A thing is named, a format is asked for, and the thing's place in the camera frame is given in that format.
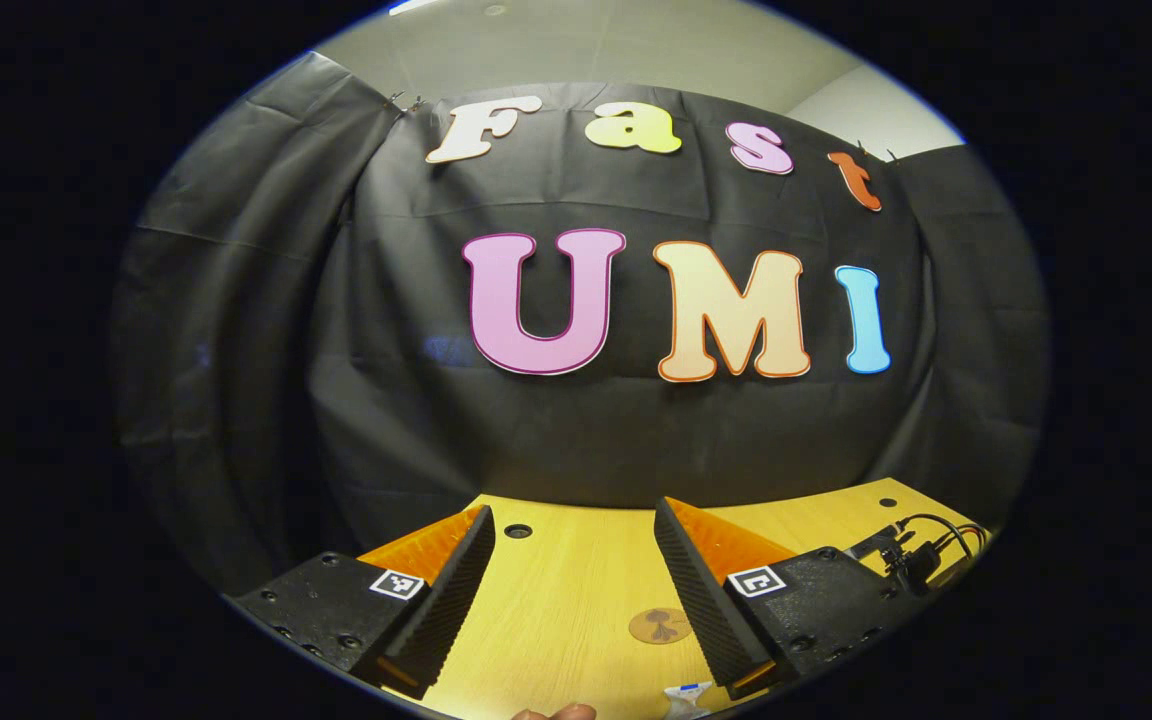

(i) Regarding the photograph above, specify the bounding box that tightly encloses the white blue toothpaste tube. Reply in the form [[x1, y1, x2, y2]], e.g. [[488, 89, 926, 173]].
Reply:
[[663, 681, 716, 720]]

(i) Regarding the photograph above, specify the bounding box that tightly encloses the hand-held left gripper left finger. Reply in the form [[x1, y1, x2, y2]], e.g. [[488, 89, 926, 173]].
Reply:
[[231, 505, 497, 701]]

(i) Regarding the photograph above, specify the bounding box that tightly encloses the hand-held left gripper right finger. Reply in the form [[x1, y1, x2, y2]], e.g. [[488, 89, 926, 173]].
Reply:
[[652, 496, 925, 703]]

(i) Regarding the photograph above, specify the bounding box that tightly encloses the round brown coaster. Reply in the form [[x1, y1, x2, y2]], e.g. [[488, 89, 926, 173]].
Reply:
[[628, 608, 693, 646]]

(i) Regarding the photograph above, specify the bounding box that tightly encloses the black backdrop cloth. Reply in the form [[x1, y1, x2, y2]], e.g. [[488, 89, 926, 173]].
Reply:
[[111, 50, 1049, 601]]

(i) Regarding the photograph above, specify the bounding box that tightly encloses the wooden desktop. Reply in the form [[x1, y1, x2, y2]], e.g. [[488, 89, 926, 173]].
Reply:
[[381, 478, 992, 720]]

